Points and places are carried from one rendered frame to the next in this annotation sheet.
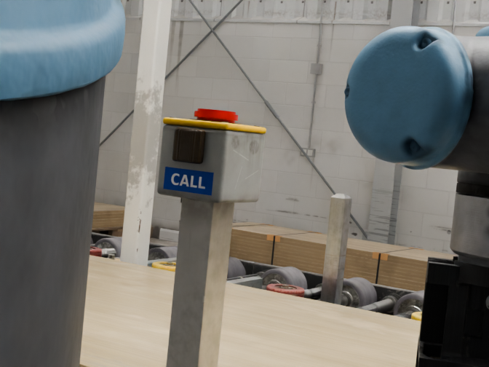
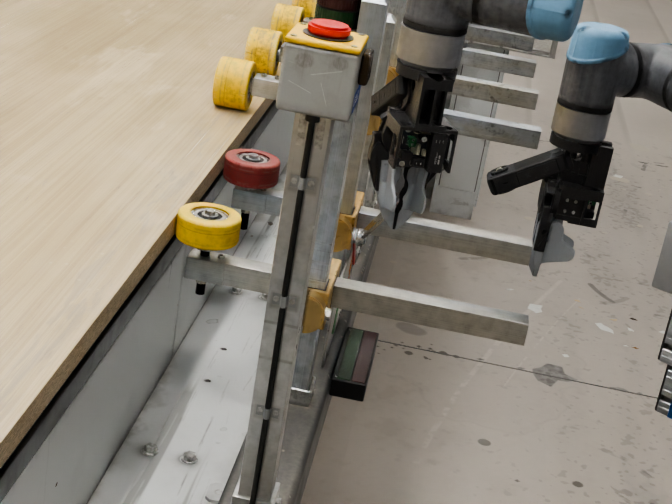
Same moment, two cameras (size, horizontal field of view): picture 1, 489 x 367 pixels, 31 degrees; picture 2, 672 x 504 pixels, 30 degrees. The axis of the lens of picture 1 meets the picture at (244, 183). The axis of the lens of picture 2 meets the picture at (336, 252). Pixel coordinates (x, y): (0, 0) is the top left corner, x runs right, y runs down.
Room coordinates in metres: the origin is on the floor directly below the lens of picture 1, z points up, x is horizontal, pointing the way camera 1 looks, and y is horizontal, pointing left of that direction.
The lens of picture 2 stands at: (1.28, 1.08, 1.47)
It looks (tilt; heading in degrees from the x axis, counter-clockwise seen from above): 22 degrees down; 243
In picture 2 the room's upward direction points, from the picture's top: 10 degrees clockwise
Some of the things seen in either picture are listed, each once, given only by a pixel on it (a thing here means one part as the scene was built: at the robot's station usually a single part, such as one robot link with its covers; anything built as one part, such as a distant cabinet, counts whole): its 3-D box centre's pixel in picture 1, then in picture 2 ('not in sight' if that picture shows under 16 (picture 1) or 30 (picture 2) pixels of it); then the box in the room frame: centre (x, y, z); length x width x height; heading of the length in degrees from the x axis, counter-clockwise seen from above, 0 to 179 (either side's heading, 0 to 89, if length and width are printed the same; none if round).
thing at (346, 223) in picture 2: not in sight; (337, 219); (0.54, -0.43, 0.85); 0.13 x 0.06 x 0.05; 59
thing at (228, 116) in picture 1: (215, 119); (328, 32); (0.80, 0.03, 1.22); 0.04 x 0.04 x 0.02
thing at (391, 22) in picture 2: not in sight; (360, 162); (0.42, -0.62, 0.86); 0.03 x 0.03 x 0.48; 59
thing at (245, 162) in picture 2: not in sight; (248, 191); (0.64, -0.51, 0.85); 0.08 x 0.08 x 0.11
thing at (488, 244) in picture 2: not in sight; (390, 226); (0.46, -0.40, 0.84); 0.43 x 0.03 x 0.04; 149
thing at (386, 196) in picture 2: not in sight; (390, 197); (0.59, -0.18, 0.98); 0.06 x 0.03 x 0.09; 79
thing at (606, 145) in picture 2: not in sight; (572, 178); (0.26, -0.28, 0.97); 0.09 x 0.08 x 0.12; 149
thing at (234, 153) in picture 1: (211, 164); (321, 74); (0.80, 0.03, 1.18); 0.07 x 0.07 x 0.08; 59
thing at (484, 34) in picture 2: not in sight; (418, 21); (0.00, -1.29, 0.95); 0.50 x 0.04 x 0.04; 149
